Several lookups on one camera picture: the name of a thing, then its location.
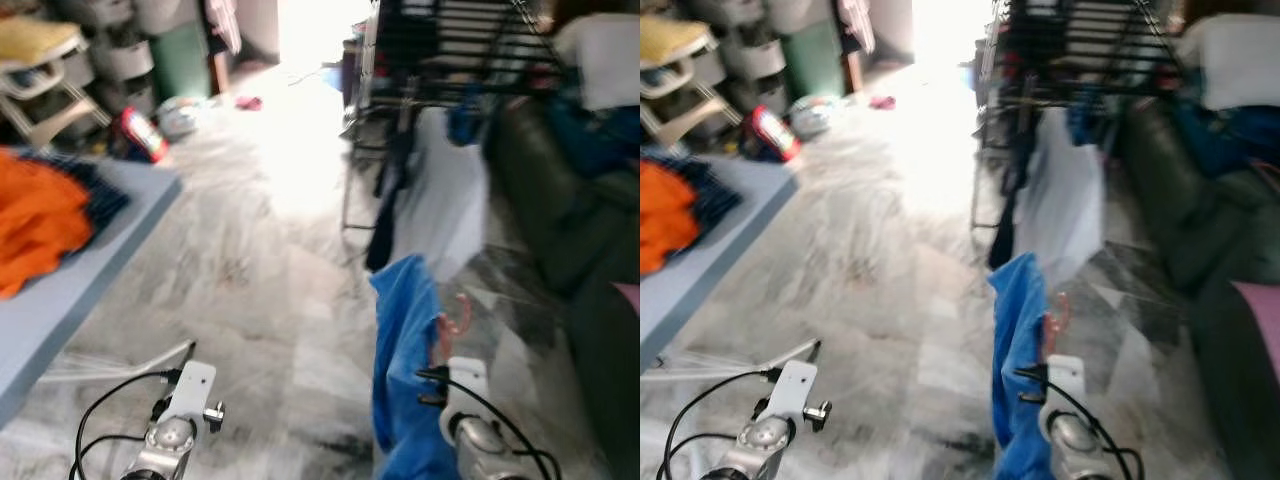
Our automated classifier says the pink plastic hanger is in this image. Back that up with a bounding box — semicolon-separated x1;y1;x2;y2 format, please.
432;293;473;366
1040;293;1073;361

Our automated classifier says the orange t-shirt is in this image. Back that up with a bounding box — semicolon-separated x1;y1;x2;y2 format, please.
640;158;701;276
0;150;93;299

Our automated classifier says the blue plastic hanger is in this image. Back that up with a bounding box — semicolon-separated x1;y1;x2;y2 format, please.
445;95;486;146
1065;95;1101;146

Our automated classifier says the black t-shirt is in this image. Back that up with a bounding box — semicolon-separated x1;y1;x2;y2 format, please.
365;110;421;273
988;110;1041;271

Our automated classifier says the white t-shirt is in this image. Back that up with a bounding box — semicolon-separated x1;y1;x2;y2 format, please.
385;105;491;283
1010;105;1106;286

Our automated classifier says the dark green sofa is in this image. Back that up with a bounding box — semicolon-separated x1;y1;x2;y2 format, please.
485;95;640;480
1115;95;1280;480

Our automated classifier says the grey folding table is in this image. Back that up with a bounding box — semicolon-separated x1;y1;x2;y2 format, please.
640;150;821;386
0;150;196;431

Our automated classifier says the blue plaid shirt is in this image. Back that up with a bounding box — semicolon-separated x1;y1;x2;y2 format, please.
20;150;131;251
655;150;746;241

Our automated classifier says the white plastic bag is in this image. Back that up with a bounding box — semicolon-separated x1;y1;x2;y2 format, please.
155;95;206;141
790;95;839;141

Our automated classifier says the red and blue bag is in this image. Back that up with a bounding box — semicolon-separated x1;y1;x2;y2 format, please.
745;105;803;163
110;105;169;164

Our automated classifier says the white pillow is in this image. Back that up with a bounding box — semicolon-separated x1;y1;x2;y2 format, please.
555;12;640;111
1180;12;1280;111

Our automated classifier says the white high chair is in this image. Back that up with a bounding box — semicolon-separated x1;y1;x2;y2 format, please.
0;15;111;151
640;15;741;146

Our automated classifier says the green bin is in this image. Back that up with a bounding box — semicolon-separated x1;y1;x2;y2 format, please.
150;20;213;101
780;20;846;101

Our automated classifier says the white drawer shelf unit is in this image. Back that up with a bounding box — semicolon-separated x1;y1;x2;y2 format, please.
700;0;791;111
60;0;156;111

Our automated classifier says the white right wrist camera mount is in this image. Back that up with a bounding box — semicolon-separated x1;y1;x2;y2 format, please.
443;357;491;421
1043;355;1088;416

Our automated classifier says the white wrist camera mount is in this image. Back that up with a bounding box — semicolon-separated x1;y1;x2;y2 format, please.
1043;355;1088;416
160;360;218;426
443;357;491;421
765;360;819;421

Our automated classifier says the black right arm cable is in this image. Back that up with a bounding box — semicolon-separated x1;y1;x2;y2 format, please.
415;368;561;480
1015;368;1146;480

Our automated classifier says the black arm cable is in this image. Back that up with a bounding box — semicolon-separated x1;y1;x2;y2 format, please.
1015;368;1146;480
660;368;783;480
415;368;561;480
70;368;186;480

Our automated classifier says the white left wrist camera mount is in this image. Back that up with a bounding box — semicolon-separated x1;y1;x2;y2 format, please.
160;360;218;426
765;360;819;421

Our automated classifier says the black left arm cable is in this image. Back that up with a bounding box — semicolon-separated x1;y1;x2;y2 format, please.
660;368;783;480
70;368;186;480

